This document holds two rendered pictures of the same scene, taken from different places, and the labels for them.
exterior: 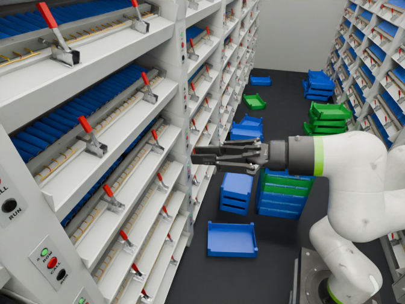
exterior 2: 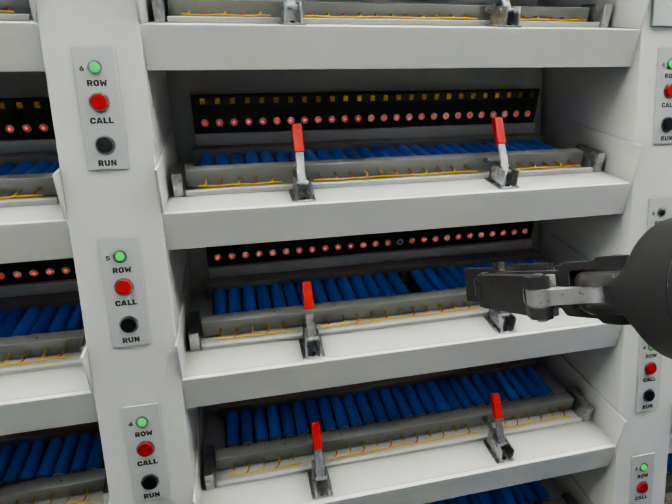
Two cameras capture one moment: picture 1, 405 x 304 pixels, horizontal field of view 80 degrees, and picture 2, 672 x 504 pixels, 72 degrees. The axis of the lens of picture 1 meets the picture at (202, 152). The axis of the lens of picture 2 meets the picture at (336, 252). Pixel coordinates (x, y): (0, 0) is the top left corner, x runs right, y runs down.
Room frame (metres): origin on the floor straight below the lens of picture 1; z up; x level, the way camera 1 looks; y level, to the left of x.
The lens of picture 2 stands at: (0.19, -0.29, 1.12)
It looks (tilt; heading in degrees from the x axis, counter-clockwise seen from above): 10 degrees down; 62
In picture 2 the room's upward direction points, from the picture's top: 3 degrees counter-clockwise
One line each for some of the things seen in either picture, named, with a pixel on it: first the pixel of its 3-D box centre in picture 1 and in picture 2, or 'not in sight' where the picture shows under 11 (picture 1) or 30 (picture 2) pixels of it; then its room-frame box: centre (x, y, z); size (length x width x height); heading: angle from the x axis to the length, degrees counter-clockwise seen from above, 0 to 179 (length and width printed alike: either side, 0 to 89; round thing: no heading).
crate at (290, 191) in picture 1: (284, 178); not in sight; (1.17, -0.55, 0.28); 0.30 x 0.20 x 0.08; 80
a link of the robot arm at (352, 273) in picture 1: (350, 277); not in sight; (0.42, -0.55, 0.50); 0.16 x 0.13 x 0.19; 17
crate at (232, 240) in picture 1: (231, 238); not in sight; (0.88, -0.18, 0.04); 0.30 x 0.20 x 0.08; 88
